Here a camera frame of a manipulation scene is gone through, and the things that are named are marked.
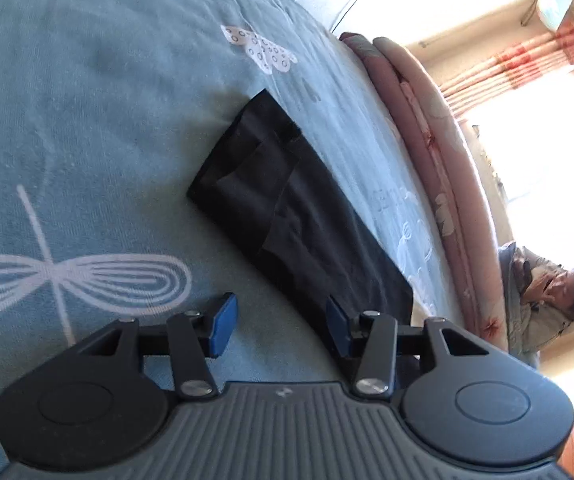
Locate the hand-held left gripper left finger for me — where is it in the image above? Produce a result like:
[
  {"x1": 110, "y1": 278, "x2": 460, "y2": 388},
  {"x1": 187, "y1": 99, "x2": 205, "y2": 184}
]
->
[{"x1": 74, "y1": 291, "x2": 239, "y2": 402}]

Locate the pink floral quilt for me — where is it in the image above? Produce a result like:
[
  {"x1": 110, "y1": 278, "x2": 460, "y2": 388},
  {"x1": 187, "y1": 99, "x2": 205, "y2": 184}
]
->
[{"x1": 339, "y1": 32, "x2": 510, "y2": 353}]

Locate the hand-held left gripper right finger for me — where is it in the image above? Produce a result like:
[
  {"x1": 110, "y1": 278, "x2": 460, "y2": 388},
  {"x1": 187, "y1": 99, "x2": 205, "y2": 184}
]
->
[{"x1": 325, "y1": 295, "x2": 490, "y2": 397}]

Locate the pink and orange patterned curtain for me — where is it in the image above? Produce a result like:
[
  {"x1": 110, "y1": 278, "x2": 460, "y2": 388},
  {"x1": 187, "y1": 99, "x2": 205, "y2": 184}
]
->
[{"x1": 439, "y1": 19, "x2": 574, "y2": 126}]

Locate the black and cream hooded jacket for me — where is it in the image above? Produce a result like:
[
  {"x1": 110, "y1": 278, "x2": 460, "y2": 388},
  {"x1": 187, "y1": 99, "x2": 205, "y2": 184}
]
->
[{"x1": 187, "y1": 89, "x2": 420, "y2": 386}]

